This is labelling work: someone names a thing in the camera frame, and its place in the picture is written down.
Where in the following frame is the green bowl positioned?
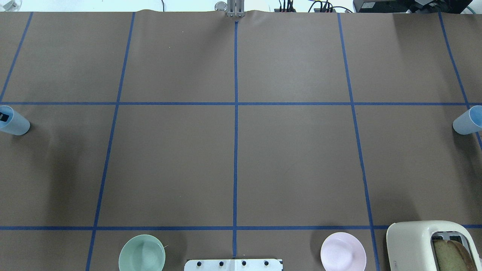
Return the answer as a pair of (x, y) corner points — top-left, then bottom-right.
(118, 234), (166, 271)

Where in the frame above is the bread slice in toaster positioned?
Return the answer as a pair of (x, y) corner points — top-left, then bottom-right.
(433, 240), (477, 271)

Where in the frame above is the aluminium frame post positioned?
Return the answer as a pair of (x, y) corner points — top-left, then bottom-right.
(226, 0), (246, 18)

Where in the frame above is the pink bowl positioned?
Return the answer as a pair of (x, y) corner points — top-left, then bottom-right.
(320, 232), (367, 271)

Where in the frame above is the light blue cup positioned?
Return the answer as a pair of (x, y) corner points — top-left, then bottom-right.
(0, 106), (31, 136)
(452, 106), (482, 135)

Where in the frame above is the cream toaster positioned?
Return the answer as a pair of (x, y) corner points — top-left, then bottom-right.
(386, 220), (481, 271)

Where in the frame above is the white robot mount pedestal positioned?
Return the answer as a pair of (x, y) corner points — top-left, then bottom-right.
(184, 259), (284, 271)

